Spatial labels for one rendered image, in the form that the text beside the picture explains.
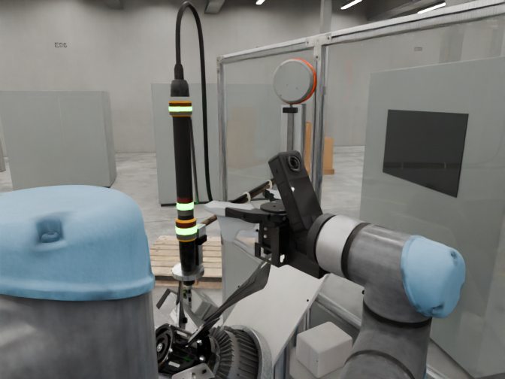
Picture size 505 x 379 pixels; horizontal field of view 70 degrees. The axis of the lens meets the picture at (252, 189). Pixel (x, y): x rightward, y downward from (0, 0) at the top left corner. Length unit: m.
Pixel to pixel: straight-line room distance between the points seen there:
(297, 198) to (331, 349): 1.00
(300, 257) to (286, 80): 0.94
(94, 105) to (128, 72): 5.19
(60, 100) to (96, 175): 1.56
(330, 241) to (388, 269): 0.08
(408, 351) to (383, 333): 0.03
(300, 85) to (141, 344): 1.23
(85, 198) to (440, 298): 0.34
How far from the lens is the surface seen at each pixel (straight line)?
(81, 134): 7.94
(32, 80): 13.45
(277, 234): 0.51
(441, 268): 0.40
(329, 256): 0.45
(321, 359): 1.41
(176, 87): 0.72
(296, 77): 1.35
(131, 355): 0.17
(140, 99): 12.86
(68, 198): 0.17
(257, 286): 0.82
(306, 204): 0.50
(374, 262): 0.42
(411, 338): 0.45
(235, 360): 1.05
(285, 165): 0.50
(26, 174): 8.33
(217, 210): 0.56
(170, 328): 0.99
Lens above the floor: 1.82
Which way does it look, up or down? 14 degrees down
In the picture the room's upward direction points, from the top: straight up
